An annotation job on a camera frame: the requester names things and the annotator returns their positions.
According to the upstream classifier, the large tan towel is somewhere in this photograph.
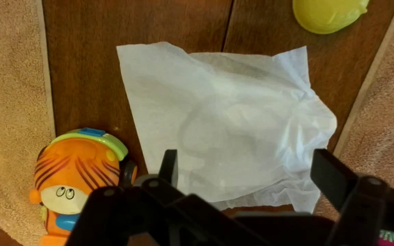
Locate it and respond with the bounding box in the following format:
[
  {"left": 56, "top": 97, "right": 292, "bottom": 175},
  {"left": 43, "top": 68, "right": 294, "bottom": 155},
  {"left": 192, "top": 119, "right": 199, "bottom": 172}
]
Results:
[{"left": 313, "top": 0, "right": 394, "bottom": 220}]

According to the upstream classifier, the orange tiger toy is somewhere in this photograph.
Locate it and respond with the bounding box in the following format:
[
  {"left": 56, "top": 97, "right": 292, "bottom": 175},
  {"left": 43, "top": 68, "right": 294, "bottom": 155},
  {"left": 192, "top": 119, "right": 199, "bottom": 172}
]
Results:
[{"left": 29, "top": 127, "right": 140, "bottom": 246}]

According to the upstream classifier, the yellow plastic bowl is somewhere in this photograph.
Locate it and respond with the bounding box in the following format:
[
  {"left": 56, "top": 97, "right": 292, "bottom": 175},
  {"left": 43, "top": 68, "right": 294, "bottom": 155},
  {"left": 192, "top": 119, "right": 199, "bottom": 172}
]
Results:
[{"left": 292, "top": 0, "right": 371, "bottom": 36}]

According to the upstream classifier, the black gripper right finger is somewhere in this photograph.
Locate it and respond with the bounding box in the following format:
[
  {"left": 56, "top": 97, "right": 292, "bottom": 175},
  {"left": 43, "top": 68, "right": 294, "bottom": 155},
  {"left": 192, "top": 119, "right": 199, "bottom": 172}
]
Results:
[{"left": 309, "top": 148, "right": 394, "bottom": 246}]

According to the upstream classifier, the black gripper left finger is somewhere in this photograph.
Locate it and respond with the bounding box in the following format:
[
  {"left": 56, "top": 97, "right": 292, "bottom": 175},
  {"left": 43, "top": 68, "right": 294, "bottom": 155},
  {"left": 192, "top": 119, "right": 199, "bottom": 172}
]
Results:
[{"left": 64, "top": 149, "right": 263, "bottom": 246}]

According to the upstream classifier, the white paper towel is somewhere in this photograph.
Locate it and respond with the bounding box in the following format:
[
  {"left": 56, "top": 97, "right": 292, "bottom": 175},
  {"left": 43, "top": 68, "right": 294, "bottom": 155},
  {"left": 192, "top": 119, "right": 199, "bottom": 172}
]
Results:
[{"left": 115, "top": 41, "right": 339, "bottom": 215}]

